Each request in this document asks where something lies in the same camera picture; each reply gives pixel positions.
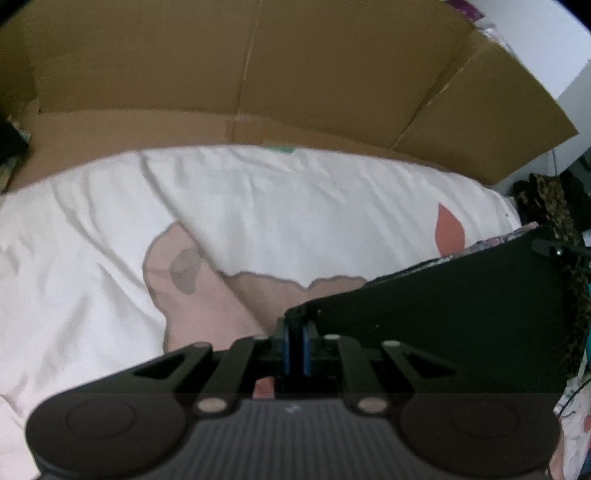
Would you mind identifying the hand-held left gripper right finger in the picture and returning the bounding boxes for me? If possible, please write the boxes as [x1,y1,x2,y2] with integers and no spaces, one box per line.
[300,320,461,417]

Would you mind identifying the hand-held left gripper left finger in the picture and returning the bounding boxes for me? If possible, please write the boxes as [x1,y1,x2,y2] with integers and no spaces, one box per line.
[130,318,293,417]

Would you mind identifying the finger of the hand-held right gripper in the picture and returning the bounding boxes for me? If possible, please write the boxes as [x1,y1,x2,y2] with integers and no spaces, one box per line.
[530,236,591,269]

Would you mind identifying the black shorts with bear-print panels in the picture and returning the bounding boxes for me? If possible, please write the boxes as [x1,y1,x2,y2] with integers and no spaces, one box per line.
[283,223,588,394]

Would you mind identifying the leopard print cloth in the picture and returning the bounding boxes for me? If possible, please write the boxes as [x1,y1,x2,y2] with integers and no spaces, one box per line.
[512,172,591,378]

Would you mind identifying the cream bear-print blanket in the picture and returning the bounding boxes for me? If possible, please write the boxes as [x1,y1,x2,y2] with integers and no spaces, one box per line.
[0,144,591,480]

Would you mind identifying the flattened cardboard sheet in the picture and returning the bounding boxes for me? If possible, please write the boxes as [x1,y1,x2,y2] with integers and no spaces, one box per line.
[0,0,581,195]

